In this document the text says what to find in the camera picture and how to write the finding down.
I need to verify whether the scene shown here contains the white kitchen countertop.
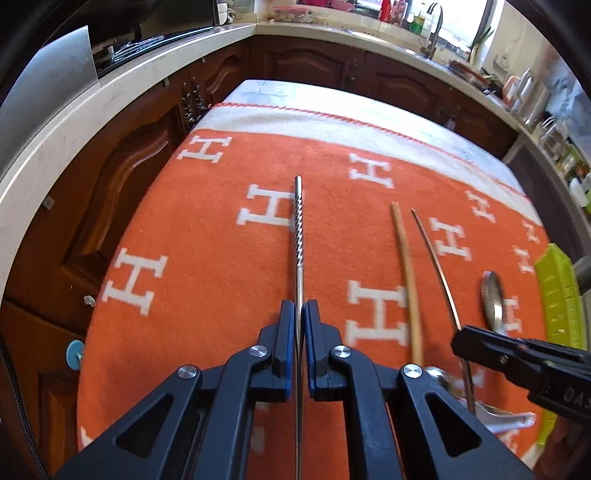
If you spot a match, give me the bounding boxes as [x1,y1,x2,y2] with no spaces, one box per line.
[0,18,536,217]

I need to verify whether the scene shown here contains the steel kitchen faucet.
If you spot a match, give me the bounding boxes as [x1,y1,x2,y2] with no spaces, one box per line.
[422,2,445,58]

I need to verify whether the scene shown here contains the black cable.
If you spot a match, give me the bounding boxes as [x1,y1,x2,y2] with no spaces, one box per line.
[0,332,52,480]

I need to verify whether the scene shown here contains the green plastic utensil tray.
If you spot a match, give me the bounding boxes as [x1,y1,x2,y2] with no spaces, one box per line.
[533,243,588,455]

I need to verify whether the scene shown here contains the small steel spoon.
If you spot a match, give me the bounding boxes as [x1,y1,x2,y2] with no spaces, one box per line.
[424,366,537,435]

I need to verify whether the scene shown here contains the large steel spoon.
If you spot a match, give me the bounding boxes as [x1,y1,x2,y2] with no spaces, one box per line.
[480,271,511,335]

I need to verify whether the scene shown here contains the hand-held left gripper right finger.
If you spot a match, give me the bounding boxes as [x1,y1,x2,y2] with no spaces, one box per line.
[302,299,536,480]

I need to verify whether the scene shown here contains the brown wooden kitchen cabinets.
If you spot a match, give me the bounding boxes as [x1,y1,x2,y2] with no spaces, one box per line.
[0,34,518,480]

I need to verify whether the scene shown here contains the orange printed blanket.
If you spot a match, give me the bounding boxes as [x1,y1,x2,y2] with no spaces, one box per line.
[76,78,555,480]

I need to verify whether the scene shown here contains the stainless steel splash panel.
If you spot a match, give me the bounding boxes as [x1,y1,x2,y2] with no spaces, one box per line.
[0,25,100,177]

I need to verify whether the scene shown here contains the twisted metal chopstick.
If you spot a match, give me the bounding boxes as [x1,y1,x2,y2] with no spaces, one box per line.
[292,175,305,480]
[411,209,475,414]

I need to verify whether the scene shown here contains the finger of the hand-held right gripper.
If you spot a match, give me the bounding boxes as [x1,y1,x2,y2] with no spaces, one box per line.
[451,325,591,422]

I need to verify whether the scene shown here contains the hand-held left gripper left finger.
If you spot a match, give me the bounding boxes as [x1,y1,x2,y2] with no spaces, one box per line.
[53,299,296,480]

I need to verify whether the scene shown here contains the brown wooden chopstick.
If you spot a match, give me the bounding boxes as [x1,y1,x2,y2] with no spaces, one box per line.
[390,202,424,367]

